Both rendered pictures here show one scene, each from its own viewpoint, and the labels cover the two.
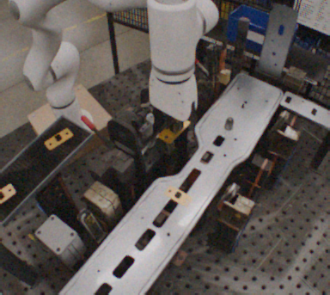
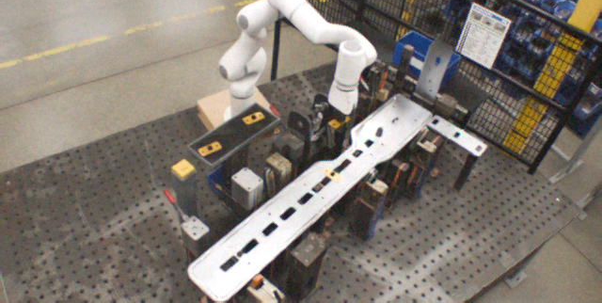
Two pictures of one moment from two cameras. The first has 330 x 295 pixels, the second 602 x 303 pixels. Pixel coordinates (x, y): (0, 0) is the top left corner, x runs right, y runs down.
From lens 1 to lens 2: 110 cm
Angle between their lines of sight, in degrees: 5
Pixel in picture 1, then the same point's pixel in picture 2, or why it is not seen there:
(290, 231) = (422, 235)
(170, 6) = (351, 52)
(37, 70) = (236, 64)
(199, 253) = (340, 235)
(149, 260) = (307, 212)
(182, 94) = (349, 98)
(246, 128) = (392, 137)
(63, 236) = (253, 181)
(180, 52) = (352, 74)
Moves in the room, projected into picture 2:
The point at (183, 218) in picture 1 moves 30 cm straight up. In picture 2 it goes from (334, 189) to (346, 137)
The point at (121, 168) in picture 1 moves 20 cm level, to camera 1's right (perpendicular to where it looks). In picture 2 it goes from (294, 147) to (343, 154)
